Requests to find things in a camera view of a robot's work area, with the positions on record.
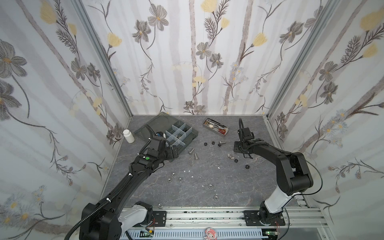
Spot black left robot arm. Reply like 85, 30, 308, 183
65, 125, 179, 240

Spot white plastic bottle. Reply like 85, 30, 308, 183
123, 129, 135, 144

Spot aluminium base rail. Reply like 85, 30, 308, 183
119, 202, 333, 240

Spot pink figurine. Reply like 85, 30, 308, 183
204, 228, 218, 240

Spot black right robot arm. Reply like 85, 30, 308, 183
234, 119, 314, 227

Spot green compartment organizer box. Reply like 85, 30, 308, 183
135, 112, 198, 153

